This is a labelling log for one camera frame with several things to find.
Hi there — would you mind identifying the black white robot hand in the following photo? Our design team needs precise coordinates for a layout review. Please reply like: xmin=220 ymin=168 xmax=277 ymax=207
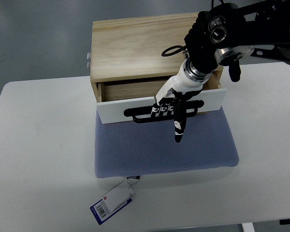
xmin=151 ymin=58 xmax=210 ymax=143

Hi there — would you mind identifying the black drawer handle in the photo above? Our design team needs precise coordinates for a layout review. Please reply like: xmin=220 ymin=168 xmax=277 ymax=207
xmin=124 ymin=100 xmax=204 ymax=123

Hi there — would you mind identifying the white drawer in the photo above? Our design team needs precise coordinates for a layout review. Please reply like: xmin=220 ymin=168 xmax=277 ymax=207
xmin=95 ymin=71 xmax=227 ymax=124

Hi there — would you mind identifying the wooden drawer cabinet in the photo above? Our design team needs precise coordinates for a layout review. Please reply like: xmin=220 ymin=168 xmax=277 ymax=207
xmin=89 ymin=13 xmax=223 ymax=102

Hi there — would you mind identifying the blue mesh cushion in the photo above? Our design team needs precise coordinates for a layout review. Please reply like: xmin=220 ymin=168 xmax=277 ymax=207
xmin=94 ymin=110 xmax=239 ymax=178

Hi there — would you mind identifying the white blue product tag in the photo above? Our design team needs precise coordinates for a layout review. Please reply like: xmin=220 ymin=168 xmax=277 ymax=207
xmin=90 ymin=181 xmax=134 ymax=225

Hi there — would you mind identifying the white table leg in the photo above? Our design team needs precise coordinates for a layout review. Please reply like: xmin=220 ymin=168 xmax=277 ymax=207
xmin=241 ymin=222 xmax=255 ymax=232

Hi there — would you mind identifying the black table edge control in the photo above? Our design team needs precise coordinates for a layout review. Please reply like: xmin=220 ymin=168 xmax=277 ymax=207
xmin=279 ymin=218 xmax=290 ymax=225

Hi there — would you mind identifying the metal bracket behind cabinet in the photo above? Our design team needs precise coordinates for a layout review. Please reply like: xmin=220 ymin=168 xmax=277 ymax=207
xmin=87 ymin=52 xmax=91 ymax=71

